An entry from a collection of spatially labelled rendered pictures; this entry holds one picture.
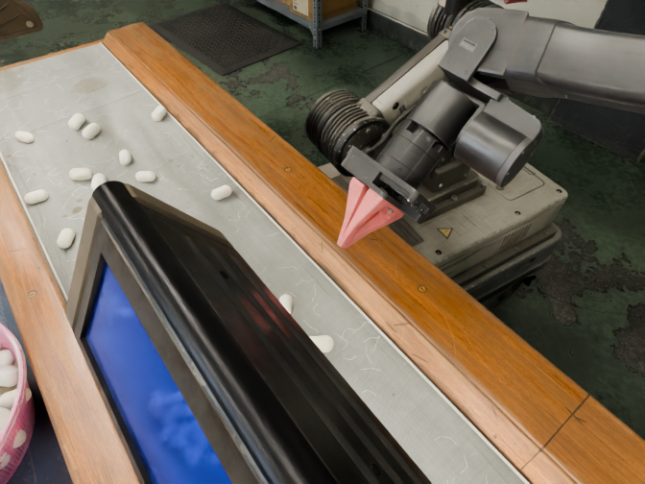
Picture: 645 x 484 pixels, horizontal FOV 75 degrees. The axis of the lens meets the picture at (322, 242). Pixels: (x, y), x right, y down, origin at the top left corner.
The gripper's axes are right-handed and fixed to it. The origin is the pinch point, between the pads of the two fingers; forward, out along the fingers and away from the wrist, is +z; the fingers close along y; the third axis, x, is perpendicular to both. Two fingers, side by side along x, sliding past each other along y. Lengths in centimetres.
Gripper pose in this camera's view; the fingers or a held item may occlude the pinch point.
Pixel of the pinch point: (345, 240)
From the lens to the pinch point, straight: 48.8
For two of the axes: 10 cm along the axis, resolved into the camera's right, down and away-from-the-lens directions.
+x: 5.2, 1.9, 8.3
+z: -5.9, 7.9, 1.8
